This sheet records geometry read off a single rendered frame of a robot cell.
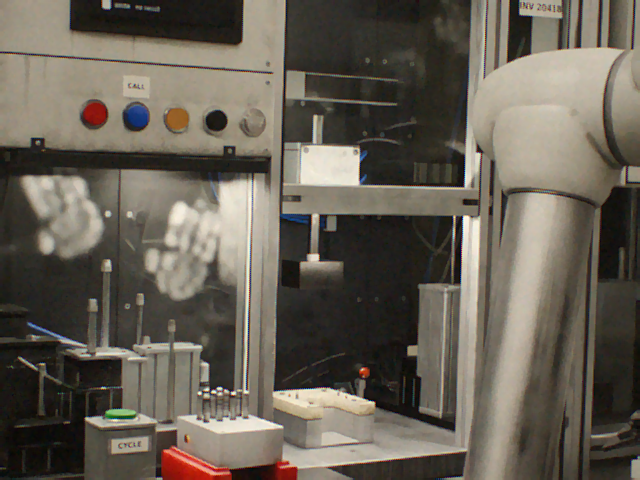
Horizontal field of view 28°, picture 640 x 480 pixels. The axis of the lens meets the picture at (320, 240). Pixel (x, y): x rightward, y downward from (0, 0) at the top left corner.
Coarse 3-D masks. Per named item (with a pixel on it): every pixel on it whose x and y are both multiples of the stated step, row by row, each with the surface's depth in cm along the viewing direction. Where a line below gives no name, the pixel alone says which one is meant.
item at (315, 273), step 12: (312, 216) 212; (312, 228) 212; (312, 240) 213; (312, 252) 213; (288, 264) 212; (300, 264) 209; (312, 264) 210; (324, 264) 211; (336, 264) 213; (288, 276) 212; (300, 276) 209; (312, 276) 210; (324, 276) 211; (336, 276) 213; (300, 288) 209; (312, 288) 210; (324, 288) 212; (336, 288) 213
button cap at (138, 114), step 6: (132, 108) 171; (138, 108) 171; (144, 108) 172; (132, 114) 171; (138, 114) 171; (144, 114) 172; (132, 120) 171; (138, 120) 171; (144, 120) 172; (132, 126) 171; (138, 126) 171
